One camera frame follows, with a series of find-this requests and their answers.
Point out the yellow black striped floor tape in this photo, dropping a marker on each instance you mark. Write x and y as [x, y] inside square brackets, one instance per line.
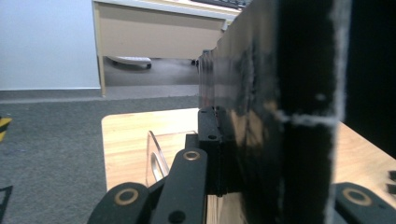
[3, 127]

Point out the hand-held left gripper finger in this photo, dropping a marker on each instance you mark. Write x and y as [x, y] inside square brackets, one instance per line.
[214, 155]

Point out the clear acrylic book stand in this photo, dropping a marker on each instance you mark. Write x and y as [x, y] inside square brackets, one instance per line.
[157, 155]

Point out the beige office desk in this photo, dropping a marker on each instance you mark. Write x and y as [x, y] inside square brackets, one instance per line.
[155, 34]

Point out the white wheeled base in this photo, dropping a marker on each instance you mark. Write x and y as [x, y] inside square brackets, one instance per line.
[130, 60]

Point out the black keyboard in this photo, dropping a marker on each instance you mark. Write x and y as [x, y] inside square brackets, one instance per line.
[224, 3]

